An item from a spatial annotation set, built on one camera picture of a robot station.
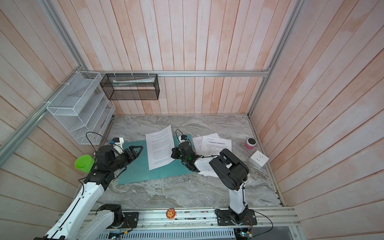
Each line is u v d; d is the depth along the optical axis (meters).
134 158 0.70
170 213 0.76
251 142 0.98
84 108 0.74
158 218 0.76
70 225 0.42
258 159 0.91
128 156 0.69
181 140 0.87
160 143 1.04
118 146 0.67
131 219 0.74
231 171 0.51
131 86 1.04
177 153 0.84
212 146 1.01
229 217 0.66
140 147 0.76
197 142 1.04
